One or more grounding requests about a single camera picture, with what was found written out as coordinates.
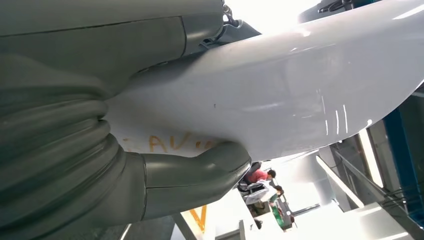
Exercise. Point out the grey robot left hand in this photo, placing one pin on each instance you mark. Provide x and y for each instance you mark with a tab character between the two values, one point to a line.
99	36

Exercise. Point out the person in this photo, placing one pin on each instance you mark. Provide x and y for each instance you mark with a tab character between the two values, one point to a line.
260	176
277	191

